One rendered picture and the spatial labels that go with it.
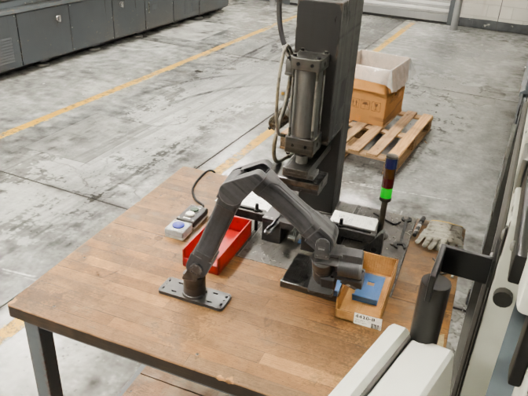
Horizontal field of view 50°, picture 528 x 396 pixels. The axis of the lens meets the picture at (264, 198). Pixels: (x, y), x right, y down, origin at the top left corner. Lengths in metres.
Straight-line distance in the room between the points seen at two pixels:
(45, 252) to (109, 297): 1.93
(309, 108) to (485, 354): 1.04
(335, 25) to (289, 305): 0.79
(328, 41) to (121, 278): 0.90
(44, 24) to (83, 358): 4.96
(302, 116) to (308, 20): 0.27
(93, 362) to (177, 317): 1.26
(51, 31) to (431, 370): 6.81
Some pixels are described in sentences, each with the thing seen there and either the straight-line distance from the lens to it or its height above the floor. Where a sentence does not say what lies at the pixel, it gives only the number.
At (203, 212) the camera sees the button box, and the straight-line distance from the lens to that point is 1.96.
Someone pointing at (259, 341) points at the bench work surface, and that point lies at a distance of 1.49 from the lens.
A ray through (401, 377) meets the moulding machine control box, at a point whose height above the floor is 1.46.
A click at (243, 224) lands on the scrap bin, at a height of 0.94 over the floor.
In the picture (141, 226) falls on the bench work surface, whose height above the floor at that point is 0.90.
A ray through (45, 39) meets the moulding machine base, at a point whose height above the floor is 0.30.
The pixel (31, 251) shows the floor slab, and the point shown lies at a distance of 3.59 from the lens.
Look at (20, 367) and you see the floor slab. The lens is 2.85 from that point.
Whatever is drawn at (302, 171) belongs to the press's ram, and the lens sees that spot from 1.69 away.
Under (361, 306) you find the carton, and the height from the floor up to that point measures 0.91.
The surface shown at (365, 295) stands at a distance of 1.66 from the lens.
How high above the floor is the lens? 1.91
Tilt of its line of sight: 28 degrees down
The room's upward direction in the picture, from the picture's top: 3 degrees clockwise
